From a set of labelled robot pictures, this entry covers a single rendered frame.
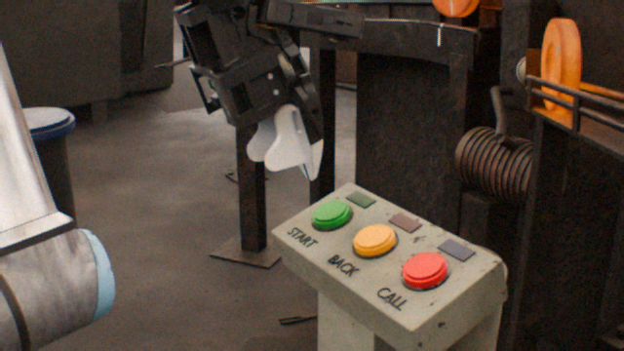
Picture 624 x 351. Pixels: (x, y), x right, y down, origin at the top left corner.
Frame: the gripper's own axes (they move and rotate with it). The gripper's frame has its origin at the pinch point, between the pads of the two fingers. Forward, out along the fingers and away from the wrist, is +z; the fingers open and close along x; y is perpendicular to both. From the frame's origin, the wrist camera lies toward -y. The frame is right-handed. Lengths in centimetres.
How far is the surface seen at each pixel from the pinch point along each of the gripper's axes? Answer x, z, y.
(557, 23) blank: -11, 7, -53
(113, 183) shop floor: -193, 71, -1
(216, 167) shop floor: -189, 86, -43
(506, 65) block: -39, 26, -67
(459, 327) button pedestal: 19.5, 10.2, 0.8
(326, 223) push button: 1.3, 6.0, 1.5
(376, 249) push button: 9.2, 6.0, 0.9
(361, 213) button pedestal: 2.0, 6.8, -2.3
